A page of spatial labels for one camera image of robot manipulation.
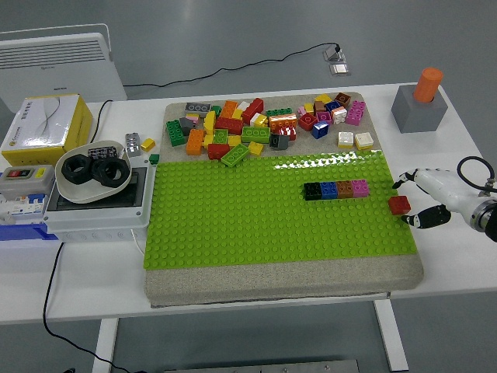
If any grey block holder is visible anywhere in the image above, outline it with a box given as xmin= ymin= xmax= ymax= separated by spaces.
xmin=391 ymin=85 xmax=449 ymax=134

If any grey-brown mat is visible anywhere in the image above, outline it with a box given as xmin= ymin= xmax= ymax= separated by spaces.
xmin=144 ymin=91 xmax=425 ymax=309

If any lime green long brick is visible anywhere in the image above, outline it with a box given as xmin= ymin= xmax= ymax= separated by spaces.
xmin=241 ymin=126 xmax=271 ymax=144
xmin=220 ymin=144 xmax=250 ymax=167

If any thin white cable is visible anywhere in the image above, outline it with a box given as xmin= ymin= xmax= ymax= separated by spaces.
xmin=130 ymin=228 xmax=145 ymax=256

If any shiny blue brick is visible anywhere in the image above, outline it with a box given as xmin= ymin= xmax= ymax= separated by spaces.
xmin=311 ymin=120 xmax=331 ymax=139

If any black building brick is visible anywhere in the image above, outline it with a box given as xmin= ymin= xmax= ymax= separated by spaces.
xmin=303 ymin=181 xmax=323 ymax=201

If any red brick with ring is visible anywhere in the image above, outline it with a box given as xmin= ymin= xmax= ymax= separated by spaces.
xmin=297 ymin=113 xmax=318 ymax=132

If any grey push-button switch box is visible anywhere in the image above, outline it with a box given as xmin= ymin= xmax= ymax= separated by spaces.
xmin=0 ymin=164 xmax=55 ymax=201

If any yellow and white carton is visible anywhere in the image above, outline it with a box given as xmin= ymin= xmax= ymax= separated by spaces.
xmin=1 ymin=92 xmax=94 ymax=167

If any red square building brick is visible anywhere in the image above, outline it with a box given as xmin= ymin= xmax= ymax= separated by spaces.
xmin=388 ymin=195 xmax=412 ymax=216

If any green studded baseplate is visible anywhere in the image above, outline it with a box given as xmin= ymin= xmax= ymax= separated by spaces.
xmin=142 ymin=149 xmax=417 ymax=270

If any dark green long brick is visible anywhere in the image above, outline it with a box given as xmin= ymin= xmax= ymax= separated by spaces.
xmin=165 ymin=119 xmax=186 ymax=148

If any grey electrical distribution box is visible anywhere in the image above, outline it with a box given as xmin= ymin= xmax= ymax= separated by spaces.
xmin=42 ymin=165 xmax=151 ymax=242

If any orange cylinder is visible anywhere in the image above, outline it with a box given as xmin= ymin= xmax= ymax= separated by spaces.
xmin=412 ymin=67 xmax=444 ymax=104

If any grey flat brick with holes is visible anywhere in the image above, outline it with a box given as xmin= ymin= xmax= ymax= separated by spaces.
xmin=183 ymin=102 xmax=213 ymax=117

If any white panel heater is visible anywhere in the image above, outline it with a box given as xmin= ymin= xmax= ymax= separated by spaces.
xmin=0 ymin=23 xmax=128 ymax=103

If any white bowl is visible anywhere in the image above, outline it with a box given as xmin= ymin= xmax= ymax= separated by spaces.
xmin=54 ymin=140 xmax=134 ymax=204

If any orange building brick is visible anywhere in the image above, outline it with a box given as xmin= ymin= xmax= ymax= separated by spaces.
xmin=219 ymin=100 xmax=238 ymax=120

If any open metal floor socket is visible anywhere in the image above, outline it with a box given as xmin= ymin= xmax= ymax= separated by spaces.
xmin=322 ymin=45 xmax=346 ymax=63

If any thin black cable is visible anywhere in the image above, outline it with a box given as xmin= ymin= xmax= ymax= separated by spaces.
xmin=123 ymin=43 xmax=342 ymax=88
xmin=89 ymin=99 xmax=113 ymax=145
xmin=41 ymin=241 xmax=151 ymax=373

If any orange long brick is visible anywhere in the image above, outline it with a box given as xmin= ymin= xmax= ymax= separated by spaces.
xmin=186 ymin=128 xmax=206 ymax=155

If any light grey brick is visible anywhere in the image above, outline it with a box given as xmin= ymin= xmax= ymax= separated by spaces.
xmin=124 ymin=132 xmax=142 ymax=158

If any large black hex nut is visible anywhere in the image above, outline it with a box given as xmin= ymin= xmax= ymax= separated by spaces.
xmin=91 ymin=158 xmax=126 ymax=189
xmin=62 ymin=154 xmax=93 ymax=183

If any pink long brick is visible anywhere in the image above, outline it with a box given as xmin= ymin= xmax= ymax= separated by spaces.
xmin=345 ymin=100 xmax=367 ymax=127

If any white circuit breaker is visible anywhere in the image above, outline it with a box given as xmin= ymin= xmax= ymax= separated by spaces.
xmin=0 ymin=193 xmax=48 ymax=226

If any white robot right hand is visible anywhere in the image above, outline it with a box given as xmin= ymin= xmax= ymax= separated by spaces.
xmin=391 ymin=167 xmax=485 ymax=230

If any white table leg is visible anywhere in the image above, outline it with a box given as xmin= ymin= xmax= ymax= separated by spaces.
xmin=92 ymin=317 xmax=120 ymax=373
xmin=373 ymin=299 xmax=409 ymax=372

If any blue building brick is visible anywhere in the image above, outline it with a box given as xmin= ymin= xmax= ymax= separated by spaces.
xmin=319 ymin=180 xmax=339 ymax=199

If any small black component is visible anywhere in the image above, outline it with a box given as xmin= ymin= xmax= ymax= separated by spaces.
xmin=87 ymin=145 xmax=120 ymax=159

